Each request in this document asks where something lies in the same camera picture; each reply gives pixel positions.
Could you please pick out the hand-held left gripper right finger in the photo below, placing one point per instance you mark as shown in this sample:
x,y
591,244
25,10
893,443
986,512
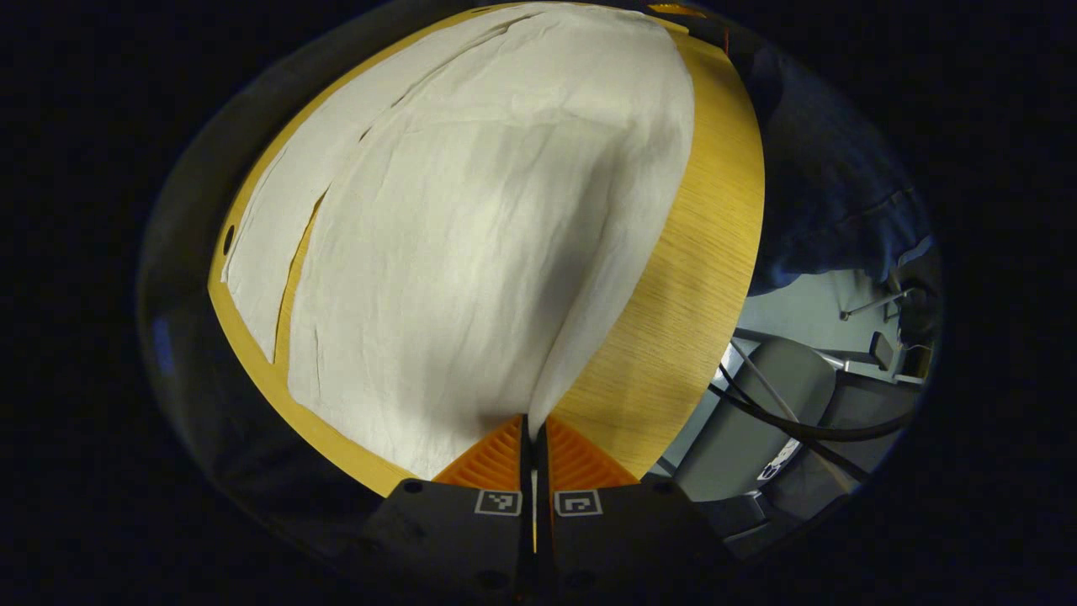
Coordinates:
x,y
623,539

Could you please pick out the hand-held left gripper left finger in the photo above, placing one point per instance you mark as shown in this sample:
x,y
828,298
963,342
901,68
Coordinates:
x,y
471,539

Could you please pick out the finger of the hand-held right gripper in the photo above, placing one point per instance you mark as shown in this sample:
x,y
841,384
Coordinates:
x,y
702,29

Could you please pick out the white jeans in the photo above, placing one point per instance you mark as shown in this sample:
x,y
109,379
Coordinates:
x,y
471,252

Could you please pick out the person's blue clothing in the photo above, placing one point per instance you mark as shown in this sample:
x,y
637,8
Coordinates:
x,y
824,168

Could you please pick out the grey chair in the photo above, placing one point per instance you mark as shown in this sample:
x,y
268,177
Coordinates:
x,y
757,404
850,471

